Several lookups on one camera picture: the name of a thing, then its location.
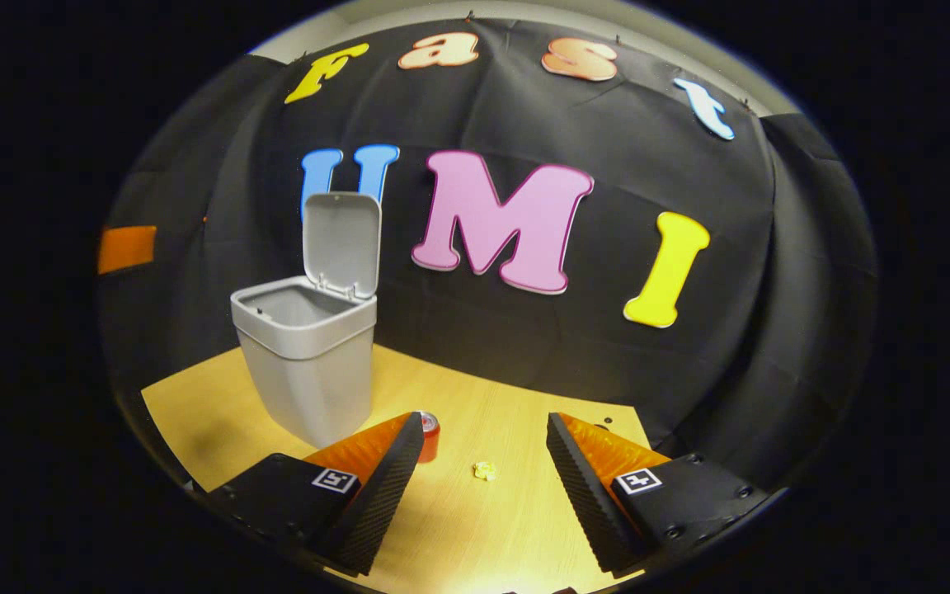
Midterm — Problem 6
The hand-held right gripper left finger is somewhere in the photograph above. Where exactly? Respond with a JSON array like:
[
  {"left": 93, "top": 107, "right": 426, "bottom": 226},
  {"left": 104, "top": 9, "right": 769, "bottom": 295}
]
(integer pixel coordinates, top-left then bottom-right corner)
[{"left": 207, "top": 411, "right": 426, "bottom": 577}]

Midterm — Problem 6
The grey desktop garbage bin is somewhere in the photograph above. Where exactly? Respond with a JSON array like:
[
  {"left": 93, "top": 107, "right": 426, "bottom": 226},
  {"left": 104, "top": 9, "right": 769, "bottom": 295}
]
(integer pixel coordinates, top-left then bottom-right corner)
[{"left": 230, "top": 191, "right": 383, "bottom": 449}]

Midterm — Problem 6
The red pop can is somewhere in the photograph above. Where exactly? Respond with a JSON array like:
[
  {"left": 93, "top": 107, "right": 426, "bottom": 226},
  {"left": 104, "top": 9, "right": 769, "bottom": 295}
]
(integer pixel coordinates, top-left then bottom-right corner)
[{"left": 416, "top": 411, "right": 441, "bottom": 464}]

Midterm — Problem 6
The wooden desktop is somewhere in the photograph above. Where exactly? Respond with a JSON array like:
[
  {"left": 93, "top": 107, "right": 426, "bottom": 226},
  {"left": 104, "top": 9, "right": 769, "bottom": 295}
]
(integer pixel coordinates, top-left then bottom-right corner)
[{"left": 141, "top": 342, "right": 653, "bottom": 594}]

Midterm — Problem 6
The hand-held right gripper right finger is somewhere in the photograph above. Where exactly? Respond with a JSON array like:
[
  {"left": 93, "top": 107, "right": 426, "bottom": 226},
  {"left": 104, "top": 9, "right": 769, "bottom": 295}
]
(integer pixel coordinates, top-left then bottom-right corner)
[{"left": 546, "top": 412, "right": 773, "bottom": 578}]

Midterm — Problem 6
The black backdrop cloth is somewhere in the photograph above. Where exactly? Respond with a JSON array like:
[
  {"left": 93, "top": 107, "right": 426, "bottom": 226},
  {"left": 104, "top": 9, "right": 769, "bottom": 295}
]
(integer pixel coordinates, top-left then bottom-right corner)
[{"left": 100, "top": 16, "right": 880, "bottom": 488}]

